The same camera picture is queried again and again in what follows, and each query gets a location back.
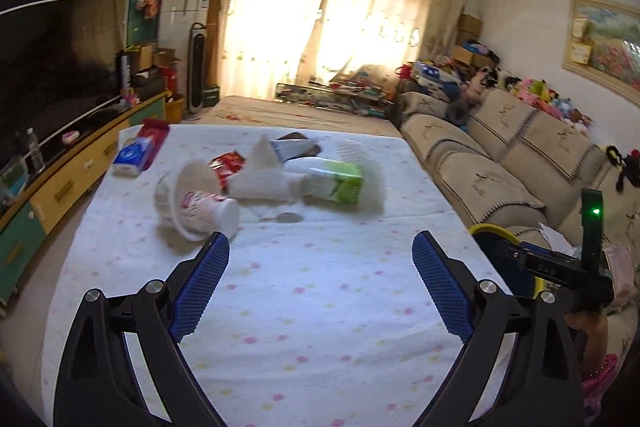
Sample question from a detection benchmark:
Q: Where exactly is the white paper cup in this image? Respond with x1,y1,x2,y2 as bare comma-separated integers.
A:
153,160,240,242

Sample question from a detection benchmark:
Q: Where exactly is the black monkey plush toy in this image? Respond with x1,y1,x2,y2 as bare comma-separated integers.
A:
605,145,640,193

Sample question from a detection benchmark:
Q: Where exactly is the pile of plush toys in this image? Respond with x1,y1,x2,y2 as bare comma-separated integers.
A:
504,76,592,136

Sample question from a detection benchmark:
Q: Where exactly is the white dotted table cloth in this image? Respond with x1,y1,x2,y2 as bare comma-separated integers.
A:
41,124,496,426

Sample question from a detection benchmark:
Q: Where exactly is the white paper towel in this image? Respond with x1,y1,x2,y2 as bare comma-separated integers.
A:
227,135,304,225

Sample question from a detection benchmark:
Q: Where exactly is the beige sofa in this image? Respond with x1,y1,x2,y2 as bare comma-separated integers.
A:
399,90,639,357

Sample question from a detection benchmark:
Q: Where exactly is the person's right hand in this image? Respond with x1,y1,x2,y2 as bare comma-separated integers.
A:
565,312,608,379

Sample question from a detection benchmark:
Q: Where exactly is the blue tissue pack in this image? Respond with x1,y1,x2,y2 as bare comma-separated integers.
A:
112,136,152,178

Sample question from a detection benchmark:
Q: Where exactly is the yellow green tv cabinet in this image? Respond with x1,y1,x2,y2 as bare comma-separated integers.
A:
1,92,168,308

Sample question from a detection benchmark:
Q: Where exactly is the plastic water bottle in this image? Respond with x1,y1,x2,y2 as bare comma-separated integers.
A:
27,128,46,173

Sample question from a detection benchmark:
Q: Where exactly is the floral floor mat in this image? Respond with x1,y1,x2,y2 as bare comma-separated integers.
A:
184,96,400,138

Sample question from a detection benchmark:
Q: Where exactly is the yellow rimmed trash bin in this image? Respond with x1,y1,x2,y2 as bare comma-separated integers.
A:
468,223,547,298

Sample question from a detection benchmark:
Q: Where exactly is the green white drink carton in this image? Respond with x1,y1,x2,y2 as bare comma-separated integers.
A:
283,157,363,206

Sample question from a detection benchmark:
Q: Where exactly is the cream window curtain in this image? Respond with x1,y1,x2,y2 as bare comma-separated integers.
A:
214,0,468,100

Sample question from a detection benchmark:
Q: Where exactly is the framed flower painting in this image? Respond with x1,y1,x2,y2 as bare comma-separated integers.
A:
562,0,639,106

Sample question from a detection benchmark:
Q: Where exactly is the grey blue foil wrapper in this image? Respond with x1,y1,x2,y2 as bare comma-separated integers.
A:
269,132,321,162

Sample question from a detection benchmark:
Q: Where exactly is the white foam fruit net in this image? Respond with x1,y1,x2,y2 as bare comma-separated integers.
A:
336,140,386,213

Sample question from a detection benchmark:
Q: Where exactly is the black tower fan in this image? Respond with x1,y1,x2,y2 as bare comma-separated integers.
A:
188,22,207,114

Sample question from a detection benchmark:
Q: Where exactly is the black television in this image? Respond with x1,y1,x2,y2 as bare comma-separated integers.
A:
1,0,128,164

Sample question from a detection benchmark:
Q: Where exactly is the red flat box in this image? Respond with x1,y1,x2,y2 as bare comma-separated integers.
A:
137,118,170,171

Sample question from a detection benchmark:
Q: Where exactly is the glass table with books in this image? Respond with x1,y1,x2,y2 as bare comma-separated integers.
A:
274,74,395,119

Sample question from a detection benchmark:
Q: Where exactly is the red snack wrapper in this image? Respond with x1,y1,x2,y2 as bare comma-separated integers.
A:
208,152,245,193

